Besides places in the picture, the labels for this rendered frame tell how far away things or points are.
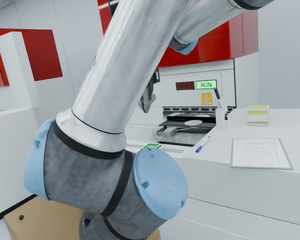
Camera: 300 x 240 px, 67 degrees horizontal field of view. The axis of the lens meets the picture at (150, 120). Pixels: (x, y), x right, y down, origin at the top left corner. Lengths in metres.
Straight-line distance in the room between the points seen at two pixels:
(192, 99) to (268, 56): 1.50
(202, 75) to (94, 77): 1.04
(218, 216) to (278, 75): 2.12
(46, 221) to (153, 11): 0.43
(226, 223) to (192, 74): 0.82
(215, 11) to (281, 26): 2.23
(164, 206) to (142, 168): 0.07
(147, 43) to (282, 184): 0.51
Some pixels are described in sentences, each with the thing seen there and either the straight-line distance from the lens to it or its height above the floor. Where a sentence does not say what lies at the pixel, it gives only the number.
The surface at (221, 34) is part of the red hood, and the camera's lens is 1.22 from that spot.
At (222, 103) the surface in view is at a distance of 0.94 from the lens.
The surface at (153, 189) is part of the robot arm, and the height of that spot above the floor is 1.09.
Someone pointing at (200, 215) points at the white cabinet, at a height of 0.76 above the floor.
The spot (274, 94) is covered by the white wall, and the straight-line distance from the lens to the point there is 2.77.
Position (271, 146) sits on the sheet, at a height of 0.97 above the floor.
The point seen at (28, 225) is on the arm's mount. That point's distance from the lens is 0.53.
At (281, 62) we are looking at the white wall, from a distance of 2.72.
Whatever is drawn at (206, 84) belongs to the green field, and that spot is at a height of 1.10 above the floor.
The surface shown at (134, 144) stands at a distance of 0.92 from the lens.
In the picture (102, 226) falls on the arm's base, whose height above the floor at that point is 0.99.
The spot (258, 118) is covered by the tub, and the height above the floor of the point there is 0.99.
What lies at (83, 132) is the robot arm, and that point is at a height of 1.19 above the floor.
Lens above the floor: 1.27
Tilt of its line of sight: 15 degrees down
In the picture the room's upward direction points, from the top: 8 degrees counter-clockwise
